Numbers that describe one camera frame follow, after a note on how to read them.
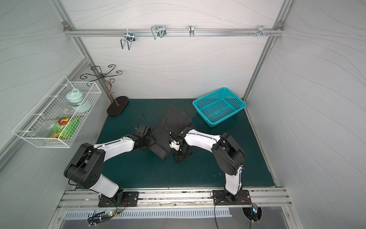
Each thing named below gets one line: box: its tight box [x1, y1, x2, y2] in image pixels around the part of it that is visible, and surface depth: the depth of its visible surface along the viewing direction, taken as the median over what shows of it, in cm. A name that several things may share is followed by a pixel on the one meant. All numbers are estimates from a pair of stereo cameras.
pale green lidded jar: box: [65, 88, 85, 107], surface depth 68 cm
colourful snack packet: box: [47, 115, 82, 140], surface depth 63 cm
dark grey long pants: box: [150, 106, 193, 160], surface depth 103 cm
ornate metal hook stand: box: [80, 64, 129, 116], surface depth 113 cm
